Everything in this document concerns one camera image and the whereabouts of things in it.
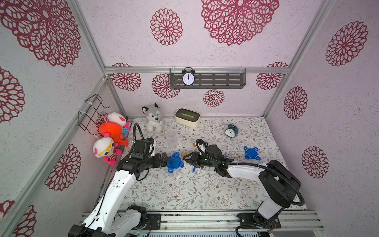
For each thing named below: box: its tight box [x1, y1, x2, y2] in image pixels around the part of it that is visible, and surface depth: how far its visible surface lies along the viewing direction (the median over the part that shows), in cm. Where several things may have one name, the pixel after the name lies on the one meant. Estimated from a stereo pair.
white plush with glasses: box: [92, 132, 122, 166], surface depth 82 cm
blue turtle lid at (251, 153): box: [243, 145, 262, 161], surface depth 102 cm
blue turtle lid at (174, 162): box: [166, 151, 185, 174], surface depth 83 cm
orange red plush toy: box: [99, 121, 129, 147], surface depth 90 cm
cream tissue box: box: [174, 108, 201, 128], surface depth 116 cm
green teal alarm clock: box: [224, 123, 239, 139], surface depth 108 cm
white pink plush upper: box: [105, 112, 130, 128], surface depth 96 cm
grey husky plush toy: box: [142, 102, 165, 134], surface depth 102 cm
